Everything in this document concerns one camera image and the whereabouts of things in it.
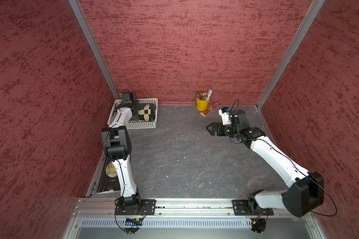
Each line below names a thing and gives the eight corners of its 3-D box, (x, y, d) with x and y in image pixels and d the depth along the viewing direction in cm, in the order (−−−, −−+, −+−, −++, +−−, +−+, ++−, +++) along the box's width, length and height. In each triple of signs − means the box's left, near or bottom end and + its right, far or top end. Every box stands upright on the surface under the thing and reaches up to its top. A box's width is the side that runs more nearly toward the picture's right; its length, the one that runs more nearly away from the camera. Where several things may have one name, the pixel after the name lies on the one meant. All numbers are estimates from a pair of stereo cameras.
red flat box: (204, 117, 116) (205, 115, 114) (200, 113, 118) (200, 112, 117) (219, 106, 124) (220, 104, 123) (215, 103, 127) (215, 101, 125)
